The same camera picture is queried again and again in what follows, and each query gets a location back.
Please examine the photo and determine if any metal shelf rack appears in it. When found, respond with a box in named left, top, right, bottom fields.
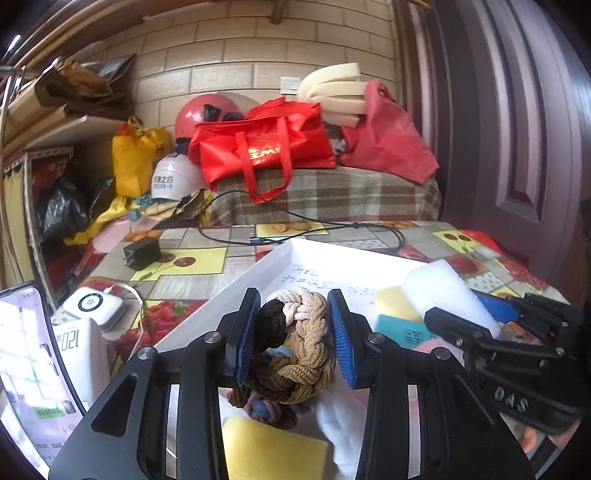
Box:
left=1, top=54, right=135, bottom=309

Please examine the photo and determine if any fruit pattern tablecloth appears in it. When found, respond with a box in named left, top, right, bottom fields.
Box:
left=83, top=221, right=564, bottom=343

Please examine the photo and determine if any plaid blanket covered furniture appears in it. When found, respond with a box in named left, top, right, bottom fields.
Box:
left=211, top=166, right=442, bottom=226

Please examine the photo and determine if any red plastic bag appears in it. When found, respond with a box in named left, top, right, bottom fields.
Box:
left=461, top=229, right=503, bottom=255

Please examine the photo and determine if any yellow shopping bag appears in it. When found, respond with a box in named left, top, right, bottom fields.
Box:
left=111, top=116, right=171, bottom=199

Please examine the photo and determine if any white helmet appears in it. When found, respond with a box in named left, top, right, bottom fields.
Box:
left=150, top=153, right=207, bottom=201

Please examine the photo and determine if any black power adapter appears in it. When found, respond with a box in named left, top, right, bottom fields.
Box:
left=123, top=237, right=161, bottom=271

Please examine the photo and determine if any teal tissue packet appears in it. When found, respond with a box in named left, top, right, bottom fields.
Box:
left=375, top=314, right=437, bottom=349

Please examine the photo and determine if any white cardboard box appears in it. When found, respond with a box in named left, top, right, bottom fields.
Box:
left=153, top=237, right=468, bottom=480

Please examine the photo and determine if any red helmet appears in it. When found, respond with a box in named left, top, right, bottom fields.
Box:
left=174, top=93, right=243, bottom=138

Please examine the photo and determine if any braided rope knot toy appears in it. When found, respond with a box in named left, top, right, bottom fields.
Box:
left=225, top=287, right=337, bottom=430

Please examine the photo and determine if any dark red fabric bag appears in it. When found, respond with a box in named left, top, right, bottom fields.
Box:
left=341, top=79, right=439, bottom=184

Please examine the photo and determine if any brown wooden door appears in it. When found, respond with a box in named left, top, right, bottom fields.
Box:
left=393, top=1, right=590, bottom=303

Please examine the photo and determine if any yellow sponge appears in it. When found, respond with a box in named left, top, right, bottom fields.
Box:
left=377, top=286, right=423, bottom=322
left=222, top=417, right=329, bottom=480

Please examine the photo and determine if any white power bank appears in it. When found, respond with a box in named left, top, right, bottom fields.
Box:
left=53, top=319, right=110, bottom=410

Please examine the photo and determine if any black plastic bag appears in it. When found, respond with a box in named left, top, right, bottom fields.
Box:
left=37, top=176, right=115, bottom=240

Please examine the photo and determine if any white foam block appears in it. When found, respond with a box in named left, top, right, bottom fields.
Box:
left=400, top=260, right=501, bottom=338

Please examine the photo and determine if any white round device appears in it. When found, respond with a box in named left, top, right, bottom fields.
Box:
left=62, top=287, right=124, bottom=331

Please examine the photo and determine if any cream foam roll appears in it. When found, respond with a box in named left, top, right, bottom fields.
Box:
left=297, top=63, right=367, bottom=128

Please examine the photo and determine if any red tote bag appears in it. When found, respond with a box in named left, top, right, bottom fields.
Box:
left=187, top=98, right=335, bottom=204

